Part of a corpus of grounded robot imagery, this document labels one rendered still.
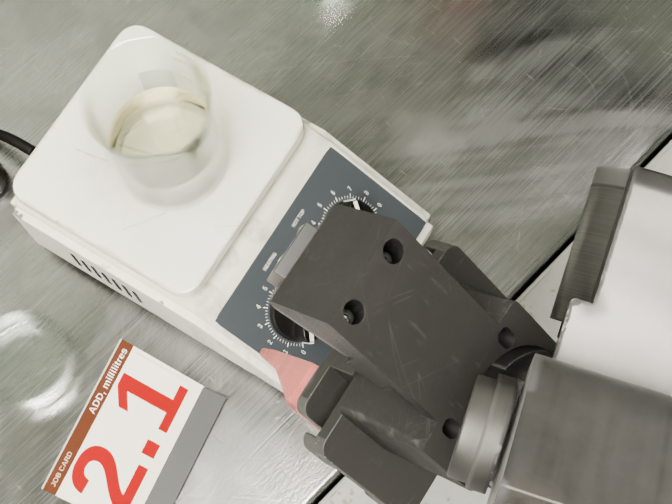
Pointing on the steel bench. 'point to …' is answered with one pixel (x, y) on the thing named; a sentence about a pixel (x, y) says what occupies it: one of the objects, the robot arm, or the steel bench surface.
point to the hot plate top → (258, 155)
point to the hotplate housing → (245, 249)
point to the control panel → (240, 310)
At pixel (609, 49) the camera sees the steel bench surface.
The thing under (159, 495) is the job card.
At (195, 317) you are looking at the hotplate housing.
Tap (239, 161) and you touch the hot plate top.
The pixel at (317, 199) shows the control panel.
